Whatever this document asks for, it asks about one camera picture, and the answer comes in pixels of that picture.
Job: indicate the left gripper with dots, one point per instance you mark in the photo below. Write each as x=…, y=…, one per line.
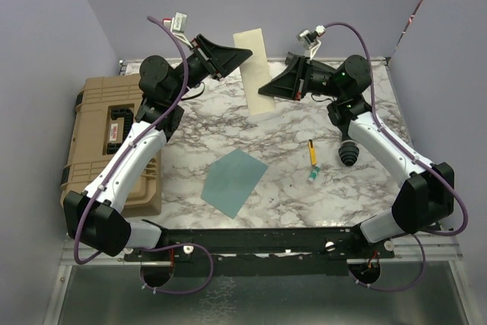
x=221, y=60

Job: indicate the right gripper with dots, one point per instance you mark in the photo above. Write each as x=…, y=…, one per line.
x=293, y=82

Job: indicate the tan paper letter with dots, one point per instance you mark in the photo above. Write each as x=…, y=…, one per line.
x=255, y=71

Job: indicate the green white glue stick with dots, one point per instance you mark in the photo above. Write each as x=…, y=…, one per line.
x=313, y=173

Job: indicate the teal envelope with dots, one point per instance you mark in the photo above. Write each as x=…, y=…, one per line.
x=230, y=181

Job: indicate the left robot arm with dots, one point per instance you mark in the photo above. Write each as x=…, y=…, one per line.
x=94, y=216

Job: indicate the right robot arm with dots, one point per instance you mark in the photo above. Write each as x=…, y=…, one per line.
x=424, y=196

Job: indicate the yellow utility knife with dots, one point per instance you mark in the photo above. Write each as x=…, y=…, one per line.
x=312, y=153

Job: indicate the tan plastic tool case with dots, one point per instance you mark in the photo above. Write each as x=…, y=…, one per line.
x=104, y=112

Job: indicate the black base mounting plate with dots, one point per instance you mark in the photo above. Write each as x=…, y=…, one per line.
x=262, y=251

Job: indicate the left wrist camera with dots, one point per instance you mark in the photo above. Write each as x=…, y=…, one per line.
x=178, y=23

